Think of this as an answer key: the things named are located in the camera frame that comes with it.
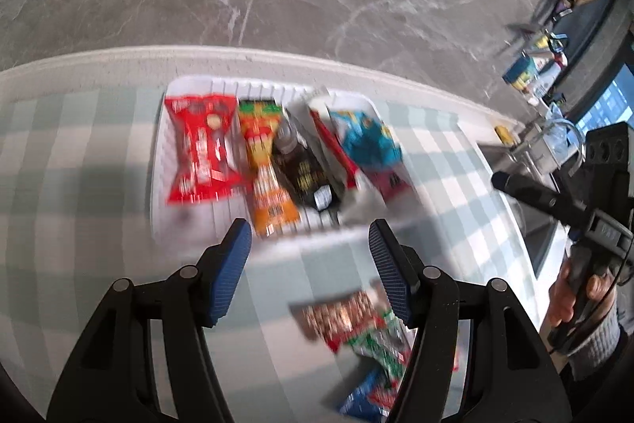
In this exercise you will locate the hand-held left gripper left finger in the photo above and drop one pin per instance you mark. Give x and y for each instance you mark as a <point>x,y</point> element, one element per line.
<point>229,274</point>

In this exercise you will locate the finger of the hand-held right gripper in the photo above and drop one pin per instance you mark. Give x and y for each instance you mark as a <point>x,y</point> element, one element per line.
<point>540,200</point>

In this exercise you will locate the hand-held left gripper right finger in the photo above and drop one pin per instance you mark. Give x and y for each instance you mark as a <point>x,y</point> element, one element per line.
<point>390,274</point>

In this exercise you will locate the white plastic tray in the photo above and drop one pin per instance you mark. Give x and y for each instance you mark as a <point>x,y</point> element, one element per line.
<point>198,220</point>

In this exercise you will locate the orange green snack packet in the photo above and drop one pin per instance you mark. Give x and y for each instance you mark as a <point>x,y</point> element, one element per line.
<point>267,185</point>

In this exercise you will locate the black snack packet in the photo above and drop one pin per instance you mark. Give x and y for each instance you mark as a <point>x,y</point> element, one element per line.
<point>302,170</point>

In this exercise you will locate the long white red packet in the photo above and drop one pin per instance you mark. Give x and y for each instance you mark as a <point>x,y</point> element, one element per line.
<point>337,150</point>

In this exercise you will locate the person's right forearm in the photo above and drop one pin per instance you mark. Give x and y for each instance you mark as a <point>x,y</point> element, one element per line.
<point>594,343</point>

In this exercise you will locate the person's right hand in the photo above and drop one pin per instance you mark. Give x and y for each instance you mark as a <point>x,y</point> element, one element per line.
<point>559,299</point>

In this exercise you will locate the steel sink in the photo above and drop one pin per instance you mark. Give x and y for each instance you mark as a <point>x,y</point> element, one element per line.
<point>535,234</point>

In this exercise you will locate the chrome faucet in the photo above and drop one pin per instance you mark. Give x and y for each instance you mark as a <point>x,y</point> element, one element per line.
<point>532,145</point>

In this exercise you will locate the yellow sponge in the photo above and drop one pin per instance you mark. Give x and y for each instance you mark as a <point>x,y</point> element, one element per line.
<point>506,134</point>

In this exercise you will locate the yellow detergent bottle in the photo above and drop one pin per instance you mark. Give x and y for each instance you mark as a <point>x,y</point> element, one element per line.
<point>520,81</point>

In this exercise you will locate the hanging scissors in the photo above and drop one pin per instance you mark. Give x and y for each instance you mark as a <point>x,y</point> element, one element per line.
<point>525,27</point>

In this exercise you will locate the green white checkered tablecloth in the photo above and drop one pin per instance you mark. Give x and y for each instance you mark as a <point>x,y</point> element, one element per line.
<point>74,185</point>

